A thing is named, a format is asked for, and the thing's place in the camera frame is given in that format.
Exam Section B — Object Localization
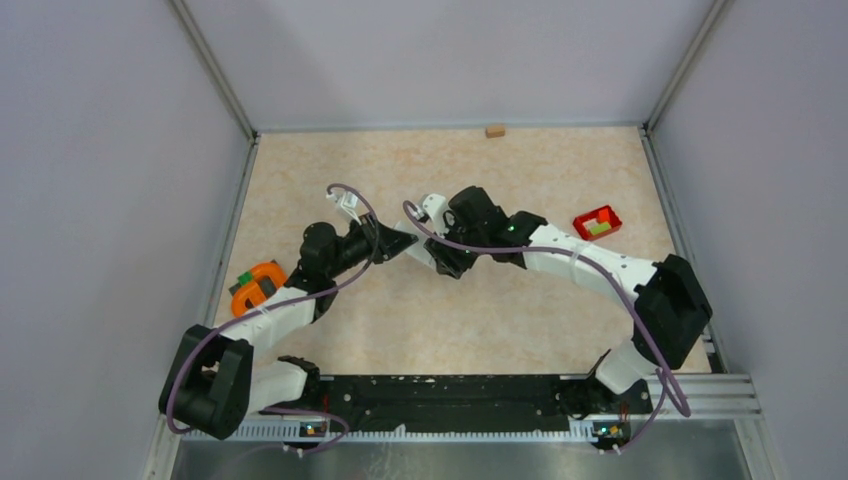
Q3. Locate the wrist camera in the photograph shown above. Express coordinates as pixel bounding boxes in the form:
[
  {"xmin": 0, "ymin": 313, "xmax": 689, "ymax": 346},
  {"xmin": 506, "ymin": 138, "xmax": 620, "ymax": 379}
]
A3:
[
  {"xmin": 416, "ymin": 193, "xmax": 449, "ymax": 235},
  {"xmin": 326, "ymin": 189, "xmax": 361, "ymax": 225}
]

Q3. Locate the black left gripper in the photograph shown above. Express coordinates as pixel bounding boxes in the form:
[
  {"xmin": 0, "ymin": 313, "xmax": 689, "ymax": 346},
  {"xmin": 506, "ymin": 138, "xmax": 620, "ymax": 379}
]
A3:
[{"xmin": 326, "ymin": 212, "xmax": 418, "ymax": 279}]

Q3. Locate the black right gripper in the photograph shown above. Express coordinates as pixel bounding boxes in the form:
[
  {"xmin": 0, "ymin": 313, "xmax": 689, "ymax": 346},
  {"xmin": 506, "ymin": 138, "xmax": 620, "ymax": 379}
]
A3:
[{"xmin": 425, "ymin": 212, "xmax": 487, "ymax": 279}]

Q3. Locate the small wooden block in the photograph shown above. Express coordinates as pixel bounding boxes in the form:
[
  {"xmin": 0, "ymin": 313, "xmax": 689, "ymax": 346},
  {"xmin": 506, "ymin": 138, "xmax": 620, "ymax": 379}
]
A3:
[{"xmin": 484, "ymin": 125, "xmax": 506, "ymax": 139}]

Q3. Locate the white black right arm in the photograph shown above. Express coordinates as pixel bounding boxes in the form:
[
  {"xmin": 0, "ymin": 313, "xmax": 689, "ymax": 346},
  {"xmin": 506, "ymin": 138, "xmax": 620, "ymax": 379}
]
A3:
[{"xmin": 404, "ymin": 186, "xmax": 713, "ymax": 415}]

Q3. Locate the orange green object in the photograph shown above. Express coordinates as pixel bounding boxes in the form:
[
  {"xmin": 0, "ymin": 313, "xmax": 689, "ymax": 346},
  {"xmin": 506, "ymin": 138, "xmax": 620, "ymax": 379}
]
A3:
[{"xmin": 228, "ymin": 260, "xmax": 288, "ymax": 317}]

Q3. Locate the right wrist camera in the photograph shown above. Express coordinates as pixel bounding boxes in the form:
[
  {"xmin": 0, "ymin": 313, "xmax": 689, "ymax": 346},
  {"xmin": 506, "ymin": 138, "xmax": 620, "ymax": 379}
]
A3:
[{"xmin": 416, "ymin": 193, "xmax": 449, "ymax": 235}]

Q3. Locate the aluminium frame rail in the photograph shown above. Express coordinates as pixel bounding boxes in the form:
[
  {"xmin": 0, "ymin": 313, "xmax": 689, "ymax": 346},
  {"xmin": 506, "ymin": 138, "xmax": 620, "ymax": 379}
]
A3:
[{"xmin": 158, "ymin": 374, "xmax": 763, "ymax": 445}]

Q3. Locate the green block in bin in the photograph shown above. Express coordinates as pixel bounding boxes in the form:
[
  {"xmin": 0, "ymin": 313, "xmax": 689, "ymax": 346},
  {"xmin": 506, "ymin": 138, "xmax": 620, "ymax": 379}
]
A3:
[{"xmin": 589, "ymin": 222, "xmax": 612, "ymax": 236}]

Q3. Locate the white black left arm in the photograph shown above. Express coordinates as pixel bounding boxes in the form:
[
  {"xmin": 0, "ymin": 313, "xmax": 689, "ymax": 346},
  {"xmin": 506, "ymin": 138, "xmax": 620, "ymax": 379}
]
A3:
[{"xmin": 158, "ymin": 215, "xmax": 418, "ymax": 440}]

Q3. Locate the red plastic bin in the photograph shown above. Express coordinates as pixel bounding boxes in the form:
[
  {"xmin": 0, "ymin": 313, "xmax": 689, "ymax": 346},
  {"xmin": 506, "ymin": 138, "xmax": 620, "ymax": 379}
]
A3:
[{"xmin": 572, "ymin": 204, "xmax": 623, "ymax": 241}]

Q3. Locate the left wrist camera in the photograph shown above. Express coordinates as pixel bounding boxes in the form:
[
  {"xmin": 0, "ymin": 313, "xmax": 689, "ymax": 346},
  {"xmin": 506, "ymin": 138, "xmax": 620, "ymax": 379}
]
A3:
[{"xmin": 326, "ymin": 189, "xmax": 361, "ymax": 225}]

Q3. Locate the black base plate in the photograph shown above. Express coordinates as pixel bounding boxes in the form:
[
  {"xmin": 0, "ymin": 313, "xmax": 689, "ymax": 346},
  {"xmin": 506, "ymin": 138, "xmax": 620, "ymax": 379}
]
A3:
[{"xmin": 280, "ymin": 374, "xmax": 653, "ymax": 433}]

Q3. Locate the white remote control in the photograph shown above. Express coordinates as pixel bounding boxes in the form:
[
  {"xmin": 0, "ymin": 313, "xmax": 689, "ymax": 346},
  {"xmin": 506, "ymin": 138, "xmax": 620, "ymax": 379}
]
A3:
[{"xmin": 394, "ymin": 220, "xmax": 436, "ymax": 271}]

